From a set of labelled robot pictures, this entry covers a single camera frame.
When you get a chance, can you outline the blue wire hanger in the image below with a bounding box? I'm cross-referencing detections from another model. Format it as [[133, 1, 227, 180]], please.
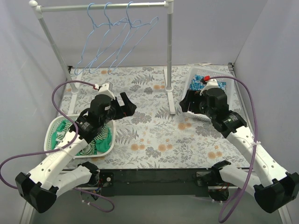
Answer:
[[108, 1, 159, 74], [74, 9, 125, 76], [78, 1, 152, 71]]

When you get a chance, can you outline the green striped tank top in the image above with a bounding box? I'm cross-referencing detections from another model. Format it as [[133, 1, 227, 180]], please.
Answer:
[[56, 120, 113, 156]]

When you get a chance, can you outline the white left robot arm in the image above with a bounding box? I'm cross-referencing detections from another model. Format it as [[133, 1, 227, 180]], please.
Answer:
[[15, 92, 136, 213]]

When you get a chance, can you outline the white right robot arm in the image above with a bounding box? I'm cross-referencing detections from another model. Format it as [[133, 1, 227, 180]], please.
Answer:
[[179, 88, 299, 213]]

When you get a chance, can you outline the blue floral garment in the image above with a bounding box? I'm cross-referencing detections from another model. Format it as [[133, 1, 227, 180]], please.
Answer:
[[189, 75, 227, 91]]

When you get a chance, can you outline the white right laundry basket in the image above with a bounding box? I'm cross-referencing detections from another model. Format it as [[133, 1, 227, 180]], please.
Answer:
[[180, 67, 235, 122]]

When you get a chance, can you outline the white laundry basket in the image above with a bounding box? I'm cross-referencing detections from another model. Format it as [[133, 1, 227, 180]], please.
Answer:
[[44, 116, 116, 158], [180, 67, 235, 122]]

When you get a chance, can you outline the green shirt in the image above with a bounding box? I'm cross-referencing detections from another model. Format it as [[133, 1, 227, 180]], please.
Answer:
[[51, 120, 112, 156]]

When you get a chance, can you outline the floral table cloth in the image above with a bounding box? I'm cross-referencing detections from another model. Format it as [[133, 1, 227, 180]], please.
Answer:
[[74, 66, 249, 169]]

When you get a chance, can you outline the white left laundry basket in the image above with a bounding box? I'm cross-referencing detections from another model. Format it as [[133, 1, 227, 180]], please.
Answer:
[[44, 116, 116, 158]]

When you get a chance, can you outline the white clothes rack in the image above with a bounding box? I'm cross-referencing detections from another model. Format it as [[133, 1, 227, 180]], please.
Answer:
[[29, 0, 176, 115]]

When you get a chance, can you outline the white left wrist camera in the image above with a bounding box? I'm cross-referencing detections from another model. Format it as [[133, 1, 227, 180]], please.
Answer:
[[93, 82, 115, 100]]

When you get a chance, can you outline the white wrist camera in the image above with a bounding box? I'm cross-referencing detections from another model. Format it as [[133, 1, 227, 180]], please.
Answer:
[[93, 82, 115, 100], [199, 76, 219, 96]]

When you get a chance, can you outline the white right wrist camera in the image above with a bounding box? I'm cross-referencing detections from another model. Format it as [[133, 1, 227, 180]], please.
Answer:
[[199, 76, 219, 96]]

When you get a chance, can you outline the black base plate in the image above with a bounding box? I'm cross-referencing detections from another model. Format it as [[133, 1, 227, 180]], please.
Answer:
[[72, 168, 231, 199]]

